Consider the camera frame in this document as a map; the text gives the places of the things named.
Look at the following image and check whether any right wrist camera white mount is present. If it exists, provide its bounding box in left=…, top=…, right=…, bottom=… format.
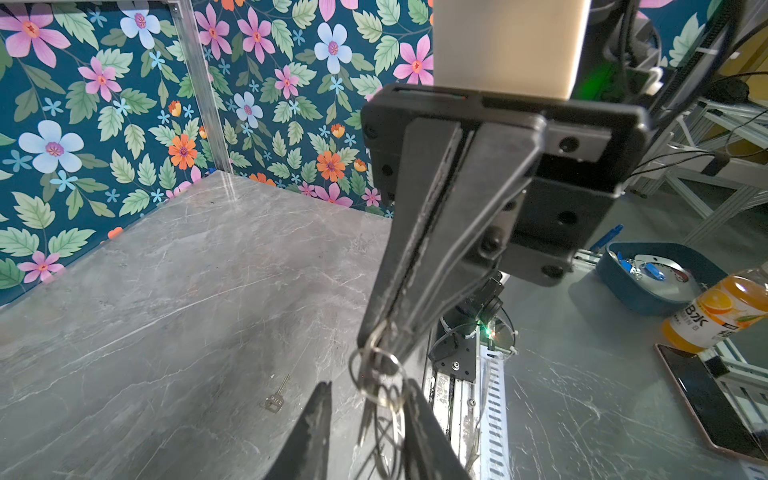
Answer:
left=433, top=0, right=590, bottom=100

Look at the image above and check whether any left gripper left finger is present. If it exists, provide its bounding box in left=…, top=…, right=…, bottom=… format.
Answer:
left=264, top=382, right=332, bottom=480

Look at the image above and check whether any smartphone on desk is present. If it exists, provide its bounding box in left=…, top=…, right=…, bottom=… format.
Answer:
left=654, top=344, right=767, bottom=466

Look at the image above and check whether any orange juice bottle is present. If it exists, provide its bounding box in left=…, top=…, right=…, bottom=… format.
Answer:
left=661, top=262, right=767, bottom=354

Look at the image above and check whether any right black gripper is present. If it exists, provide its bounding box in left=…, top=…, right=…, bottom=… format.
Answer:
left=357, top=84, right=648, bottom=360

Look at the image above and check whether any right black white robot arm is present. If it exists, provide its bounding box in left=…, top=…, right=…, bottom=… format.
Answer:
left=357, top=1, right=747, bottom=361

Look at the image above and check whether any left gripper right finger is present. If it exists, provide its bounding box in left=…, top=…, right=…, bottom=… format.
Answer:
left=402, top=379, right=470, bottom=480

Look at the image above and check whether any right small circuit board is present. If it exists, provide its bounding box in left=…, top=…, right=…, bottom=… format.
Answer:
left=479, top=320, right=518, bottom=355

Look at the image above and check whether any blue tray on desk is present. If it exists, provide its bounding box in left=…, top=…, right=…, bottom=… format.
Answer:
left=596, top=242, right=726, bottom=316

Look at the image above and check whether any small silver key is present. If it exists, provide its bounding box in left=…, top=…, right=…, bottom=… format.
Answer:
left=264, top=375, right=290, bottom=413

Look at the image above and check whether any white slotted cable duct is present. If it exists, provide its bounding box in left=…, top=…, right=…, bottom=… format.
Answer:
left=479, top=346, right=512, bottom=479

